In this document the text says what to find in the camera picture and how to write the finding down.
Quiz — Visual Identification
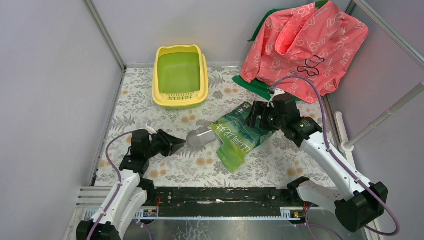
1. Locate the silver metal scoop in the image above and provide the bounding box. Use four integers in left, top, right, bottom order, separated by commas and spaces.
186, 128, 217, 148

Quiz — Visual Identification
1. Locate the green litter bag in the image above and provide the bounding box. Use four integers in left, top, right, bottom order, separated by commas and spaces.
209, 101, 274, 173

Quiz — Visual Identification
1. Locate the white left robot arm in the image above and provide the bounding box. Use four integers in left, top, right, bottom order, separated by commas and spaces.
76, 129, 177, 240

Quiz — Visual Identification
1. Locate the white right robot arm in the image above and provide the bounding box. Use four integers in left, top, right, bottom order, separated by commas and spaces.
239, 92, 389, 233

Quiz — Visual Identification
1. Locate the yellow litter box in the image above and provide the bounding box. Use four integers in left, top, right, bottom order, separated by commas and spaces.
152, 44, 209, 109

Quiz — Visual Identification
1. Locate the green cloth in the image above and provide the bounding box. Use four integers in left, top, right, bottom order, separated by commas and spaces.
233, 0, 337, 103

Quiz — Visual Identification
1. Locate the floral table mat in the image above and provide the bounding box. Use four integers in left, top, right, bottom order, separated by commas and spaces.
93, 66, 348, 189

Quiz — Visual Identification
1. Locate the white metal pole stand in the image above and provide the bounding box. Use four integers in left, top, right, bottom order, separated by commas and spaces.
334, 81, 424, 189

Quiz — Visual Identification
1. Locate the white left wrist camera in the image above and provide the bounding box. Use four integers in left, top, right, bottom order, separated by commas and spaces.
144, 125, 157, 135

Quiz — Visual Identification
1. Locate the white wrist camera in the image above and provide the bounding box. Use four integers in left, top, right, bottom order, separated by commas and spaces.
144, 125, 157, 135
267, 87, 286, 108

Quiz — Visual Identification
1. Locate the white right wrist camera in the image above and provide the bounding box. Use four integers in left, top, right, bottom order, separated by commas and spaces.
267, 87, 286, 108

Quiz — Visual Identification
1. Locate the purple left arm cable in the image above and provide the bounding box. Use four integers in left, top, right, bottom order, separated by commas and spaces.
85, 130, 153, 240

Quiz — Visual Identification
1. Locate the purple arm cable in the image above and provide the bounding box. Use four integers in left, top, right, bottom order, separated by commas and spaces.
269, 75, 401, 240
85, 130, 153, 240

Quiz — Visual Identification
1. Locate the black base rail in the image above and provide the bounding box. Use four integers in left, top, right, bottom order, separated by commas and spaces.
141, 187, 308, 220

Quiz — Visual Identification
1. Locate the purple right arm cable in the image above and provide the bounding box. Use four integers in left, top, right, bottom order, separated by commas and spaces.
269, 75, 401, 240

